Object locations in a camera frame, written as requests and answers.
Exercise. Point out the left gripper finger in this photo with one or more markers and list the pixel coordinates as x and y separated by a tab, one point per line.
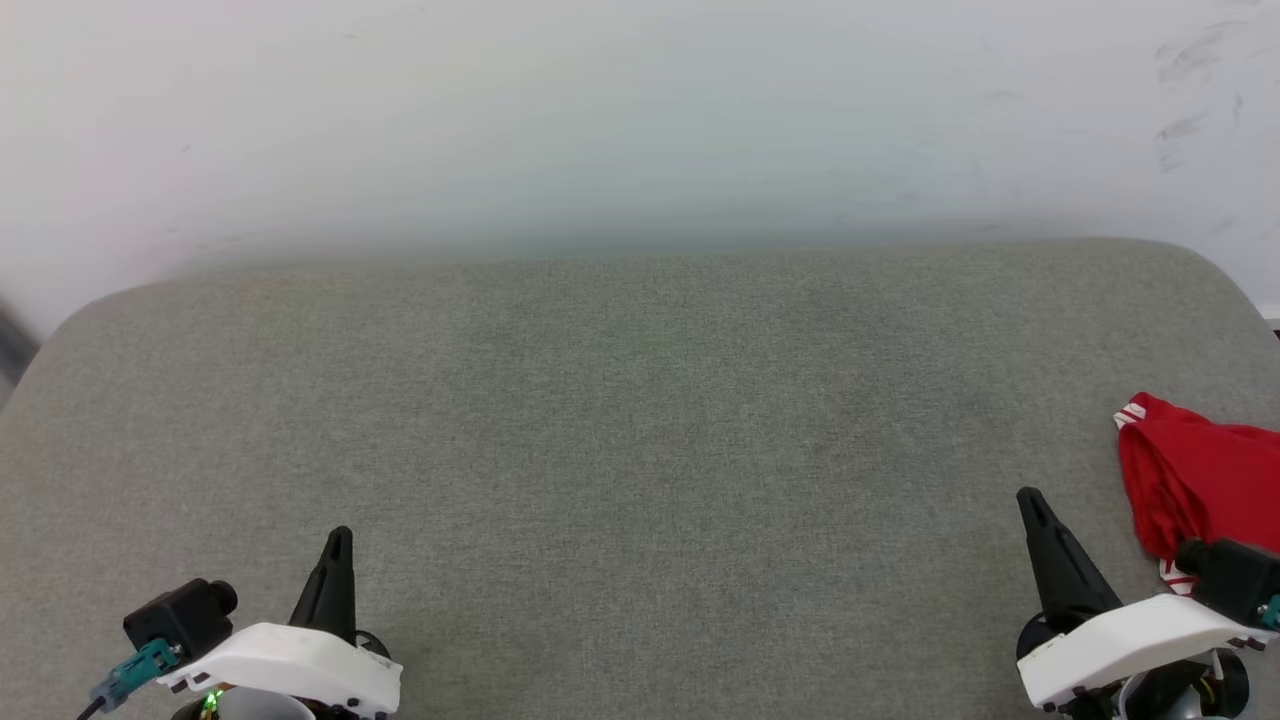
335	590

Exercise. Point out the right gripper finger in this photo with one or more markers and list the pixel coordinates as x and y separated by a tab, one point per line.
1065	575

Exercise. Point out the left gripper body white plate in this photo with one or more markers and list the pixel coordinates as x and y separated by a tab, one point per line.
290	660

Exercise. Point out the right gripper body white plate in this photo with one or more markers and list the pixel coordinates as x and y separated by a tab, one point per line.
1130	640

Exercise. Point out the red white-striped garment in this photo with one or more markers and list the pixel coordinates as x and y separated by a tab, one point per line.
1200	480

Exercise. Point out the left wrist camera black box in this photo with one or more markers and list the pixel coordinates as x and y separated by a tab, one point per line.
180	615

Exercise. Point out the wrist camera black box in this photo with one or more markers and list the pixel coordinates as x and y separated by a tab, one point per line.
180	615
1235	580

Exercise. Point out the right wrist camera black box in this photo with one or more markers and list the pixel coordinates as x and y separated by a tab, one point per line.
1235	580

